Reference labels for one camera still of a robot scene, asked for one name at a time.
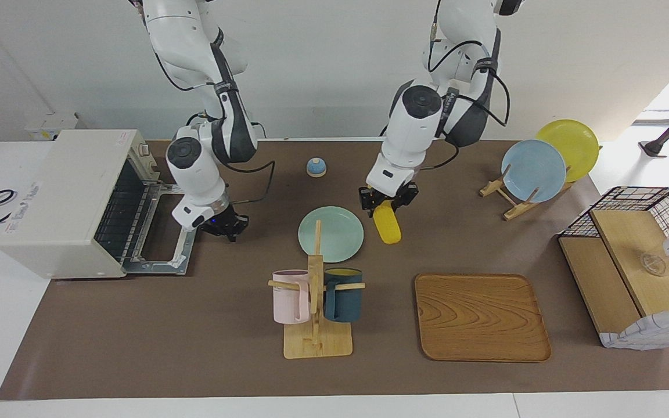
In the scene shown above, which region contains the white box behind oven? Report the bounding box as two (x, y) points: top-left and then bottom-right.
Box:
(25, 113), (85, 141)

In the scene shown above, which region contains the pink mug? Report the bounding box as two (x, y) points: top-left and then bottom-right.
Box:
(272, 269), (311, 325)

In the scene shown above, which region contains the white checkered cloth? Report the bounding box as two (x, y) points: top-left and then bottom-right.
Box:
(599, 306), (669, 350)

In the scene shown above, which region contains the yellow corn cob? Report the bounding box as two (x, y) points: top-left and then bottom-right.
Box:
(373, 200), (402, 245)

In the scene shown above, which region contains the brown wooden tray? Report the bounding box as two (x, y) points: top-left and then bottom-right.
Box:
(414, 273), (552, 363)

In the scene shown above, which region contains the white toaster oven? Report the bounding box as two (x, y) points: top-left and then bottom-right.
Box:
(0, 129), (164, 279)

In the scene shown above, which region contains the dark teal mug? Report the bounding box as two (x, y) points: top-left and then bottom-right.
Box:
(323, 268), (364, 323)

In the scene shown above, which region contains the yellow plate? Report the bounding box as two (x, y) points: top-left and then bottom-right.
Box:
(536, 119), (600, 183)

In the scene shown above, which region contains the brown table mat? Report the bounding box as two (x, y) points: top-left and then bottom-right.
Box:
(0, 139), (669, 401)

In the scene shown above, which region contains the glass oven door with handle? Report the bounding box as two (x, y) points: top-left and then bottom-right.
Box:
(123, 183), (199, 275)

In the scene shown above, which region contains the mint green plate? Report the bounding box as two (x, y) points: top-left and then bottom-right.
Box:
(298, 206), (365, 263)

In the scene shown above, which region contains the light wooden stepped shelf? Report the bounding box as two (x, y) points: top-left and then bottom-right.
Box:
(559, 209), (669, 337)

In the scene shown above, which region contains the light blue plate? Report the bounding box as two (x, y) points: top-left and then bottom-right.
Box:
(501, 139), (567, 203)

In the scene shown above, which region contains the small clear glass dish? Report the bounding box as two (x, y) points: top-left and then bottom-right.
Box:
(640, 251), (667, 276)

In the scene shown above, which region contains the wooden mug rack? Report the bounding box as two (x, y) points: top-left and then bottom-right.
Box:
(268, 219), (366, 359)

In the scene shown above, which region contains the wooden plate rack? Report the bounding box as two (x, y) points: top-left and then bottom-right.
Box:
(480, 164), (574, 221)

